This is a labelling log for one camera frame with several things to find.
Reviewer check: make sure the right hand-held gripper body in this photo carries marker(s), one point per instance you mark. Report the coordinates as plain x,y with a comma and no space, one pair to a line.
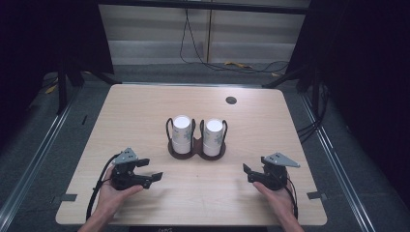
274,175

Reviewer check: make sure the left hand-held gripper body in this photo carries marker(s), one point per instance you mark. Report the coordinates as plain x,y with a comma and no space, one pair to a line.
124,177

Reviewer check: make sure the dark double cup holder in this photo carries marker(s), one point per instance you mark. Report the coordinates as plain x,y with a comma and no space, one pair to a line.
196,150

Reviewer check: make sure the person's left hand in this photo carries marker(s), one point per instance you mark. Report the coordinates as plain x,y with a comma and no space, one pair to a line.
109,199

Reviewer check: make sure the person's right hand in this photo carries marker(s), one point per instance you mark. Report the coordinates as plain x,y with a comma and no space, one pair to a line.
280,203

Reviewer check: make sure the grey tape piece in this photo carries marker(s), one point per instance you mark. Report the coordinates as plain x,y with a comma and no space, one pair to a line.
68,197
314,195

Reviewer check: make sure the round dark table grommet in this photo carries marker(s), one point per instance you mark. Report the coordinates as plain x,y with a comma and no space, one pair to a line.
231,100

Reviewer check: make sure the black metal stand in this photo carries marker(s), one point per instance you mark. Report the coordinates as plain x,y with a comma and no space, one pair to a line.
62,90
314,93

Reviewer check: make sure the yellow tape scrap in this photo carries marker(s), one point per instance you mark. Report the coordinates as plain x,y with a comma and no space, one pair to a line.
51,89
238,64

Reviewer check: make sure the black curtain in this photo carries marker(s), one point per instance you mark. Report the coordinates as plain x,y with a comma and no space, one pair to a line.
48,32
370,64

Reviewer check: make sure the black crossbar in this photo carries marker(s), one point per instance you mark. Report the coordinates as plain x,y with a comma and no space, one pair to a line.
206,5

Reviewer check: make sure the metal floor rail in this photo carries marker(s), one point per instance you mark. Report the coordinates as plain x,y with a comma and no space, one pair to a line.
335,167
38,151

